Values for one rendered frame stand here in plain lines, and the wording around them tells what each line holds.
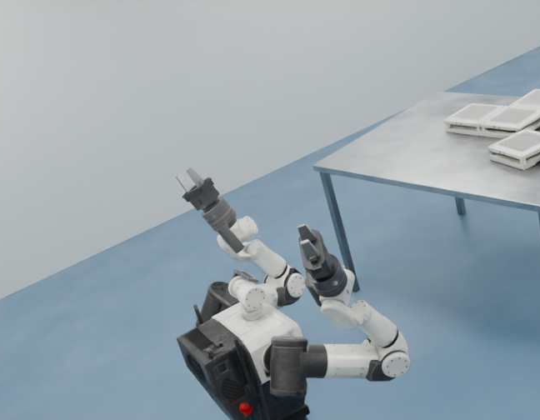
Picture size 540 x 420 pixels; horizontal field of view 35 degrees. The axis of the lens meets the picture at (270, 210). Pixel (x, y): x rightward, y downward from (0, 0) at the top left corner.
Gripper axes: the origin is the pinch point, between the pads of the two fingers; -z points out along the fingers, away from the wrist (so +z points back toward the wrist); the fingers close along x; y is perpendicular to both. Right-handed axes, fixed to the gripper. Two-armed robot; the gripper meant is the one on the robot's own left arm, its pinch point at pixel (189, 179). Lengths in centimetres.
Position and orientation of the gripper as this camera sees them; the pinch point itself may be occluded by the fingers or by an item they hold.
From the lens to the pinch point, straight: 261.4
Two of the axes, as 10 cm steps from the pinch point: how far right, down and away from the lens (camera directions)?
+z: 6.2, 7.5, 2.4
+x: 6.5, -3.2, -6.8
